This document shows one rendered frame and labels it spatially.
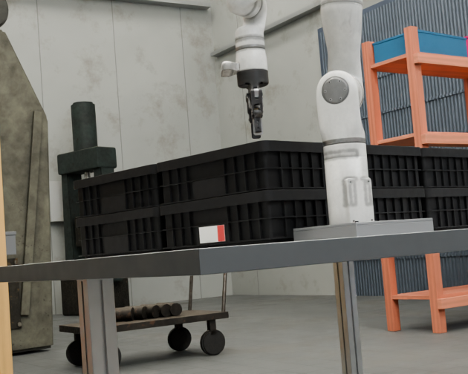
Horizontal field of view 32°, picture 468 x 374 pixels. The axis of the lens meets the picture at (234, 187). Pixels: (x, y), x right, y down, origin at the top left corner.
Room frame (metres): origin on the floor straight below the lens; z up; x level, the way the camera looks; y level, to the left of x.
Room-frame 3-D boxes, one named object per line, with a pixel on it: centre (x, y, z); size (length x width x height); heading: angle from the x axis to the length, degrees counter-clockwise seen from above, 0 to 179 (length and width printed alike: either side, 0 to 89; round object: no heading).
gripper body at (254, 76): (1.95, -0.06, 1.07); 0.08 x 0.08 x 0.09
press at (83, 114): (11.42, 2.01, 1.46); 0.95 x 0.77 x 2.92; 32
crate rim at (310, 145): (2.05, -0.05, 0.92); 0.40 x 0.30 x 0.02; 43
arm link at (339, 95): (1.78, -0.25, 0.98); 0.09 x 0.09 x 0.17; 70
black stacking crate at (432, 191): (2.45, -0.49, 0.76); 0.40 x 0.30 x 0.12; 43
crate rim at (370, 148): (2.25, -0.27, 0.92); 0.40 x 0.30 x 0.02; 43
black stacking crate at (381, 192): (2.25, -0.27, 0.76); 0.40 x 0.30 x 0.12; 43
